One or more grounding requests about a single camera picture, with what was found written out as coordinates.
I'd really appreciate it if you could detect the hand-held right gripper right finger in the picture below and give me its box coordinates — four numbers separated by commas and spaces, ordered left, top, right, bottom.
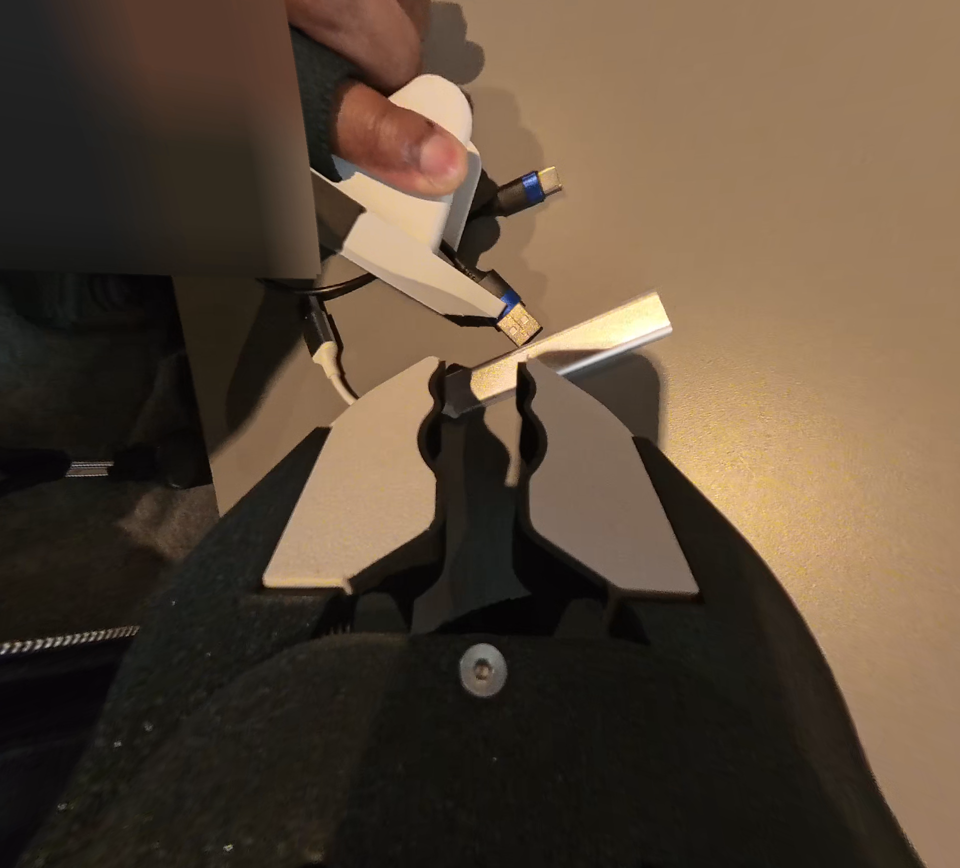
515, 358, 702, 601

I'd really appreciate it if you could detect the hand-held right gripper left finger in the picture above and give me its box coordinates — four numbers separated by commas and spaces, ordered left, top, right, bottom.
263, 355, 448, 596

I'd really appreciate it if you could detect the person's torso in dark jacket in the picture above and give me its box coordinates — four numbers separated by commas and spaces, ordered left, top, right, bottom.
0, 276, 301, 839

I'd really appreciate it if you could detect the black cable with blue-ringed plugs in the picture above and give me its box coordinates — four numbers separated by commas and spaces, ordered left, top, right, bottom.
308, 166, 567, 350

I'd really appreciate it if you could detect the silver usb hub white cable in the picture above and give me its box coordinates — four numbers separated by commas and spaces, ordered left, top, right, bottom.
297, 291, 675, 421

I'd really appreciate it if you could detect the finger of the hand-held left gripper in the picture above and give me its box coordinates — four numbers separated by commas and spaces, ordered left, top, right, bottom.
311, 171, 513, 325

